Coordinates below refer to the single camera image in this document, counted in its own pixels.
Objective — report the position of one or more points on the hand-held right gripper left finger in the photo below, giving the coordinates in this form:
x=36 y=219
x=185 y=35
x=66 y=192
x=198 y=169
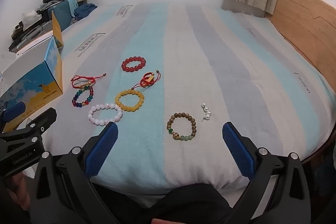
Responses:
x=102 y=150

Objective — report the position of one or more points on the white pearl earring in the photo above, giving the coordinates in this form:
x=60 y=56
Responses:
x=207 y=112

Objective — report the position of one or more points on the teal suitcase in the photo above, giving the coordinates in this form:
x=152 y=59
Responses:
x=63 y=11

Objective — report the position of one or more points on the person's left hand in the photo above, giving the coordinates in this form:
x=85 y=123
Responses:
x=15 y=187

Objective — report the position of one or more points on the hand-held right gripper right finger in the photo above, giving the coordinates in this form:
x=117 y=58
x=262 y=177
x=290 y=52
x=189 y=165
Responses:
x=239 y=150

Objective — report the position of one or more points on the blue yellow cardboard box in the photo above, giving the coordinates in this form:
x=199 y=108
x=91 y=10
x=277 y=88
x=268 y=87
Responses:
x=47 y=74

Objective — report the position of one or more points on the blue clothes pile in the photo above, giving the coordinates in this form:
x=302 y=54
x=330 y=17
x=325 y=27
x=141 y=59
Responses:
x=84 y=11

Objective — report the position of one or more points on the striped blue grey blanket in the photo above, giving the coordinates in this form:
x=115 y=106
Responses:
x=197 y=56

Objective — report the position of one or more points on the person's dark clothing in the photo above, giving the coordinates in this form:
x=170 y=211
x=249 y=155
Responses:
x=183 y=203

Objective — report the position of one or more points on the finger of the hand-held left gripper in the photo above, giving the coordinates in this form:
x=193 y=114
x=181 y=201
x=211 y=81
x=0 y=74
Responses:
x=44 y=116
x=14 y=108

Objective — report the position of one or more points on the silver suitcase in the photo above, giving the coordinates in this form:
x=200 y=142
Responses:
x=31 y=32

